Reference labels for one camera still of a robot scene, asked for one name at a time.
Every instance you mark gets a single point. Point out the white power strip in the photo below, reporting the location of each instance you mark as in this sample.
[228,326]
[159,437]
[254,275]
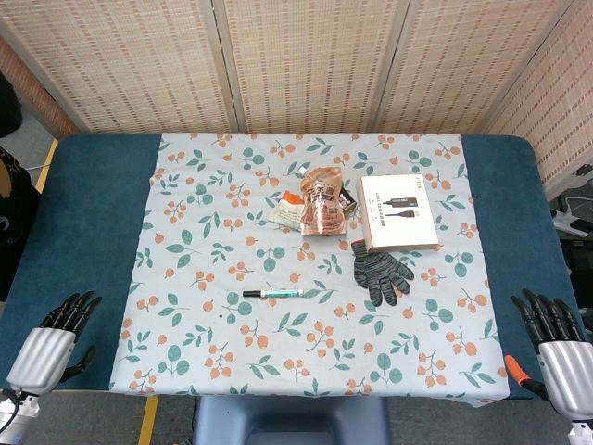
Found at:
[563,220]

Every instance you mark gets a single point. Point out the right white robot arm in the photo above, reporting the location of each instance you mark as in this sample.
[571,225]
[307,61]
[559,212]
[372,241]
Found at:
[583,433]

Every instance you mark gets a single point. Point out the white orange sachet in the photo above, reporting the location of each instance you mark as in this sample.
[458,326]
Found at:
[287,213]

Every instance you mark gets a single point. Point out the small dark packet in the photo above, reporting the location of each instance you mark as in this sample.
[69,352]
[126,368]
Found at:
[347,200]

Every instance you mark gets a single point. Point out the brown snack pouch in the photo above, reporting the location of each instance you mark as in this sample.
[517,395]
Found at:
[322,204]

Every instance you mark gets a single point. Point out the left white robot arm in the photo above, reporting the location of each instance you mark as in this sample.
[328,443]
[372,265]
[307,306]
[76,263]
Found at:
[16,415]

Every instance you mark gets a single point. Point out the person in dark clothes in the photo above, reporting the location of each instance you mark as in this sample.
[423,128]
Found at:
[14,208]

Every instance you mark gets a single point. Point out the grey knit glove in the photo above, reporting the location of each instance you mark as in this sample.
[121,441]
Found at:
[377,273]

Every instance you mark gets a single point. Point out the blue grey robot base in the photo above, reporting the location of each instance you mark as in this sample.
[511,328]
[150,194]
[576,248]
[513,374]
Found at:
[287,419]

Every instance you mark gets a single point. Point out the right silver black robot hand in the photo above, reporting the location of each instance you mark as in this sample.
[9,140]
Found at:
[567,371]

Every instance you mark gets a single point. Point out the floral print tablecloth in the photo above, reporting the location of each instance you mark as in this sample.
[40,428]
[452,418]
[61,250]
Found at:
[287,352]

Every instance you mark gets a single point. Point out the white green marker pen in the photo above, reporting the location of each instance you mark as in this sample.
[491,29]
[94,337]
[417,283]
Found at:
[283,293]

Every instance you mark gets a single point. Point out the bamboo screen panel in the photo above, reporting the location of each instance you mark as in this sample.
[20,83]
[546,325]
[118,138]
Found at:
[41,102]
[129,60]
[310,60]
[556,106]
[463,60]

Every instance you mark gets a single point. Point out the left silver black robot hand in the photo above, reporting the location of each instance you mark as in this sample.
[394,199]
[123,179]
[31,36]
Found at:
[44,352]

